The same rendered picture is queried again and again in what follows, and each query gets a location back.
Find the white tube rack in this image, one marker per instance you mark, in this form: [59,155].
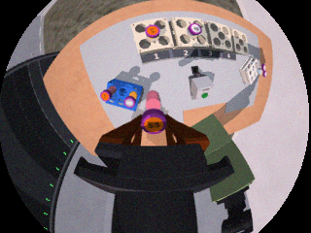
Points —
[245,74]

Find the tube with pink liquid and purple cap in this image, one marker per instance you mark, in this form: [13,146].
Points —
[153,119]

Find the blue tube rack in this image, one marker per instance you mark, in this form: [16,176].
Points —
[123,90]

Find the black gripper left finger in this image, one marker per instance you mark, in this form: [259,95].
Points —
[124,134]

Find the beige bucket adapter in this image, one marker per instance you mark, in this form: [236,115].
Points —
[165,41]
[182,39]
[238,48]
[215,41]

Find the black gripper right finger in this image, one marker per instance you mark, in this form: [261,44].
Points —
[184,134]

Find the grey flat mat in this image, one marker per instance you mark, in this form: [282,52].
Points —
[112,54]

